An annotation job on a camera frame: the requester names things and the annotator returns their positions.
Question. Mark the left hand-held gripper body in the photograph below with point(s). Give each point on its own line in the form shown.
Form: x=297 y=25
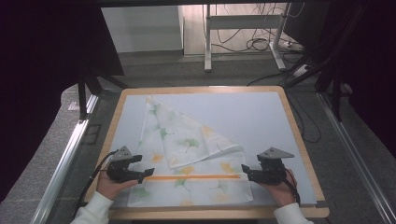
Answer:
x=120 y=169

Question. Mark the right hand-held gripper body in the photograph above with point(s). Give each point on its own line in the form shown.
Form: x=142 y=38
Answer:
x=274 y=171

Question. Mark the white leaf print zippered pillowcase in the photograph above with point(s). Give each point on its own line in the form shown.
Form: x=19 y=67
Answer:
x=186 y=146

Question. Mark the person's left hand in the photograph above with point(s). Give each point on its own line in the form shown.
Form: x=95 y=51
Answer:
x=109 y=188

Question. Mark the person's right hand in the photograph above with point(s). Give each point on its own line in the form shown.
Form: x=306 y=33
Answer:
x=285 y=193

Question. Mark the dark floor socket cover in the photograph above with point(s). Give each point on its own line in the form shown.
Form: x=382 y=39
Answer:
x=92 y=133

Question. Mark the black metal stand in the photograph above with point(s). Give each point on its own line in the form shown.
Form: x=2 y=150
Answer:
x=82 y=93
x=336 y=93

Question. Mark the white power strip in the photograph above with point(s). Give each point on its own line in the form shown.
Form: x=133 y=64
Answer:
x=301 y=70

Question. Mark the white cabinet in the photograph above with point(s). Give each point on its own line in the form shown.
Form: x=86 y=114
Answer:
x=140 y=29

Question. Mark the dark curtain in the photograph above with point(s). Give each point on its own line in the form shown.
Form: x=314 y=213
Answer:
x=373 y=62
x=37 y=62

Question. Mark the aluminium floor rail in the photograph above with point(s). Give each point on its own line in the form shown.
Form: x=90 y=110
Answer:
x=358 y=155
x=62 y=161

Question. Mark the white desk frame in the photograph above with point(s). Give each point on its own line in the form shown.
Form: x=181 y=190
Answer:
x=243 y=21

